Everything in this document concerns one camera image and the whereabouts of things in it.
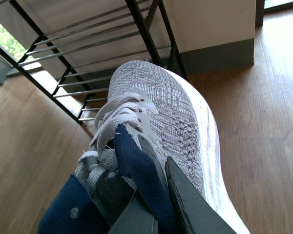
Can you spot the dark window frame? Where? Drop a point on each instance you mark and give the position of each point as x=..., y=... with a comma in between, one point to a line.
x=7, y=70

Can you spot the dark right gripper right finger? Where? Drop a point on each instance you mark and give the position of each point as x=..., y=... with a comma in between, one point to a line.
x=193, y=214

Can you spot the black metal shoe rack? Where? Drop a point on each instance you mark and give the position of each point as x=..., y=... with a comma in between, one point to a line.
x=72, y=47

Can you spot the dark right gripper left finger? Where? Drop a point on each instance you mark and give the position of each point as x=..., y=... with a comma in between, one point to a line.
x=123, y=208

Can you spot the grey knit sneaker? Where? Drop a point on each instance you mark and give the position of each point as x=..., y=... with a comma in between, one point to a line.
x=152, y=114

